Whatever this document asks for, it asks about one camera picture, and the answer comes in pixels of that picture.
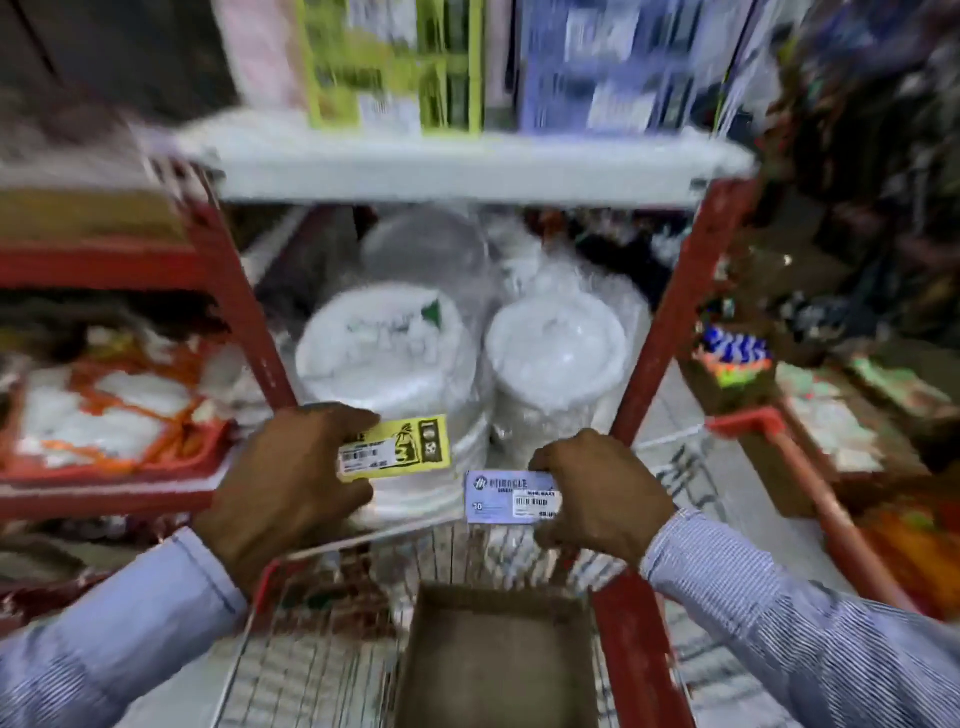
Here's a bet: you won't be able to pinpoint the person's left hand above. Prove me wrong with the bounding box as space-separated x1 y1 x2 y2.
191 402 381 595

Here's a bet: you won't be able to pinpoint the person's right hand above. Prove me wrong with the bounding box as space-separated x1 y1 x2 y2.
528 428 681 568

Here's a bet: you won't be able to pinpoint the blue white shelf label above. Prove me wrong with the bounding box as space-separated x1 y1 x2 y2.
464 470 564 526

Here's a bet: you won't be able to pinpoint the yellow shelf label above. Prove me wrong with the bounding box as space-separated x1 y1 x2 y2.
337 414 452 482

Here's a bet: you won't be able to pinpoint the wire shopping cart red trim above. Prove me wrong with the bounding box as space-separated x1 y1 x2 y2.
213 419 804 728

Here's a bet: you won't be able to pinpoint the red metal shelf white boards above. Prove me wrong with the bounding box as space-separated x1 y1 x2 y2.
0 104 760 526

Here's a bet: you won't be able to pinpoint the person's right forearm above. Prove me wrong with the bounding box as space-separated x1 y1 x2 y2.
638 509 960 728

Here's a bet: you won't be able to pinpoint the person's left forearm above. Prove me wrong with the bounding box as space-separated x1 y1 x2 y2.
0 524 250 728

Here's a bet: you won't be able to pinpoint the red plastic tray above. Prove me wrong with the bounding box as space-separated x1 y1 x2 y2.
0 352 235 485

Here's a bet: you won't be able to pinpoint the wrapped white plate stack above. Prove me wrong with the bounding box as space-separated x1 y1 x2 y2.
483 290 633 468
359 209 494 303
294 283 483 528

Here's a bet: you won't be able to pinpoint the blue striped cup pack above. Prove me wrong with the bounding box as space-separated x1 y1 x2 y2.
692 324 775 389

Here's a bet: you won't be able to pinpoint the brown cardboard carton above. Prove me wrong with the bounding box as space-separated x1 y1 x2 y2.
393 583 602 728

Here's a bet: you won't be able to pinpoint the red metal bar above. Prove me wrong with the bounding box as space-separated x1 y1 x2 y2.
707 408 920 613

